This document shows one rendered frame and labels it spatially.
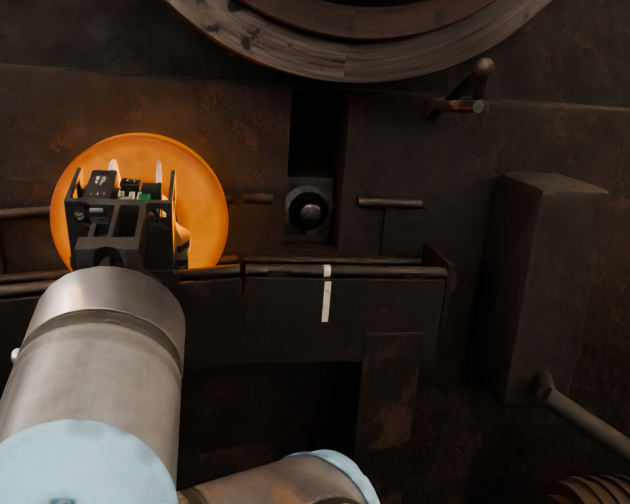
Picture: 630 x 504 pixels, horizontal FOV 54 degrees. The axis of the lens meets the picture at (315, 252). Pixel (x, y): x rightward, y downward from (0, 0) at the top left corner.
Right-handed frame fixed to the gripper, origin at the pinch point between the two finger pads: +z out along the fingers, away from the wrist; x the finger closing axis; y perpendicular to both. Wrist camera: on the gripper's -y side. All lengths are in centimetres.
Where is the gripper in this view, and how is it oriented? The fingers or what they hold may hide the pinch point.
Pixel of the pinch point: (142, 198)
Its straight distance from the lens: 58.9
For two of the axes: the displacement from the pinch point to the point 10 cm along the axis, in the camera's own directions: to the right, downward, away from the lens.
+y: 1.0, -8.4, -5.4
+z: -1.4, -5.4, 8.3
